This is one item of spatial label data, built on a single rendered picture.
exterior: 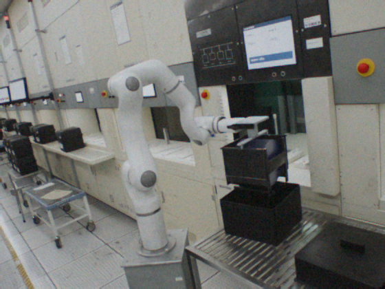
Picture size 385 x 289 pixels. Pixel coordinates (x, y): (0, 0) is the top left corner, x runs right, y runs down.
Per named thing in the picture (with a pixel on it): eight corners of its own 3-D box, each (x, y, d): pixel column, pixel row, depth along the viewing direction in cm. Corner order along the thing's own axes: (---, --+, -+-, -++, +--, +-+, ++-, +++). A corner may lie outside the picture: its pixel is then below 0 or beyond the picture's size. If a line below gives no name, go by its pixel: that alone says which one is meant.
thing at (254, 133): (253, 175, 161) (245, 113, 153) (291, 179, 147) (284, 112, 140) (225, 194, 144) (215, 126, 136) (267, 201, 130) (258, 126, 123)
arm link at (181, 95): (164, 102, 134) (208, 147, 148) (181, 76, 142) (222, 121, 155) (152, 106, 141) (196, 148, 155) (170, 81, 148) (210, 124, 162)
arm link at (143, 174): (150, 180, 149) (164, 188, 135) (126, 187, 144) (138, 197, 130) (131, 71, 138) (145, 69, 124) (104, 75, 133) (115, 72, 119)
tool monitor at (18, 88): (13, 109, 413) (5, 82, 404) (50, 100, 442) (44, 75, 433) (19, 109, 381) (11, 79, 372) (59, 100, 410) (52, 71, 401)
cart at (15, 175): (11, 195, 523) (2, 168, 511) (42, 184, 553) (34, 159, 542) (21, 209, 449) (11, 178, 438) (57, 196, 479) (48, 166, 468)
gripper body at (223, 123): (228, 129, 154) (248, 129, 146) (216, 135, 147) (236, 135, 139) (225, 114, 152) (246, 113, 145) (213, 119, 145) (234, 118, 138)
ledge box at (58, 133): (58, 151, 400) (53, 131, 394) (79, 144, 415) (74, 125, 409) (64, 153, 375) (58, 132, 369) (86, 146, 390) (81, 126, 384)
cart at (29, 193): (31, 224, 390) (20, 189, 378) (70, 208, 421) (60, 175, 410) (58, 250, 316) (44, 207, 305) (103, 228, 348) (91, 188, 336)
